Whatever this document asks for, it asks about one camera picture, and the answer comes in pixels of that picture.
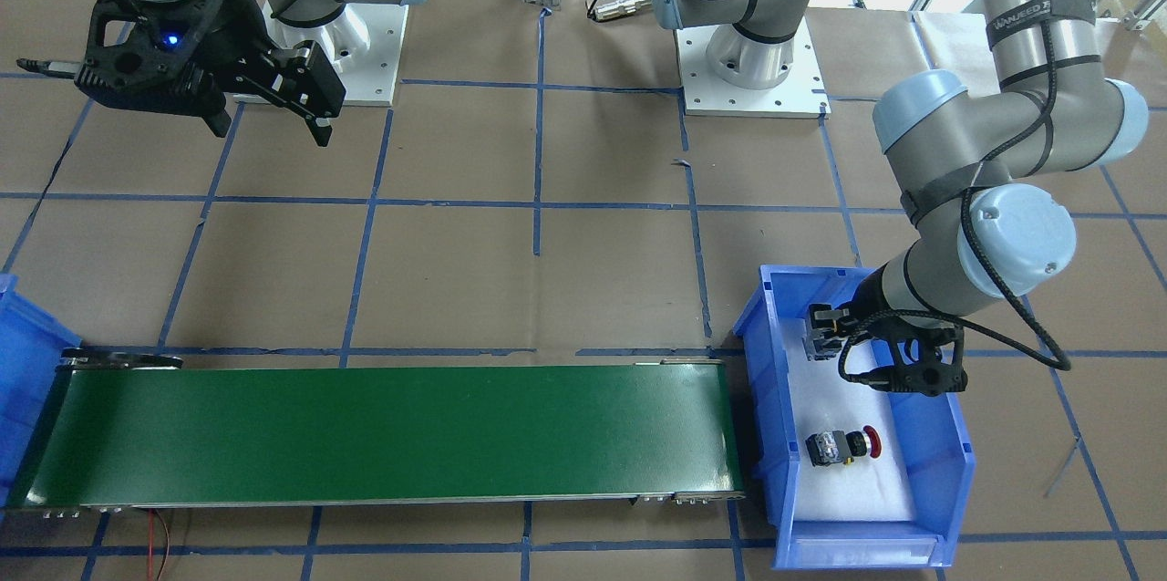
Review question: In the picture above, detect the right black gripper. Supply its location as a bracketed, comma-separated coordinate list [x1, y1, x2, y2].
[75, 0, 345, 148]

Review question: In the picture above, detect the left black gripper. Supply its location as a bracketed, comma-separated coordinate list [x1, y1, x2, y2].
[806, 305, 967, 397]

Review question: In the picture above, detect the red push button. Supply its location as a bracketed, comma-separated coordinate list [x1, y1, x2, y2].
[804, 426, 883, 466]

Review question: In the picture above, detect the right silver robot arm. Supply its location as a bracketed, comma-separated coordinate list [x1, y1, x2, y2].
[63, 0, 426, 146]

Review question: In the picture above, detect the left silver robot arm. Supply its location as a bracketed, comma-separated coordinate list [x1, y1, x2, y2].
[805, 0, 1149, 397]

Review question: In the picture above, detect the blue bin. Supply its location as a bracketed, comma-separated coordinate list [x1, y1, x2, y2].
[733, 265, 976, 571]
[1, 274, 82, 503]

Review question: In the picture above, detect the white foam pad bin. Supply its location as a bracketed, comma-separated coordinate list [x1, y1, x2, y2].
[780, 319, 916, 522]

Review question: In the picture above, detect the green conveyor belt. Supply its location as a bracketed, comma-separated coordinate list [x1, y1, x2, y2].
[5, 362, 745, 512]

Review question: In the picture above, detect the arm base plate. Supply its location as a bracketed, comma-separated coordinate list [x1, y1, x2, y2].
[263, 4, 408, 107]
[675, 19, 831, 119]

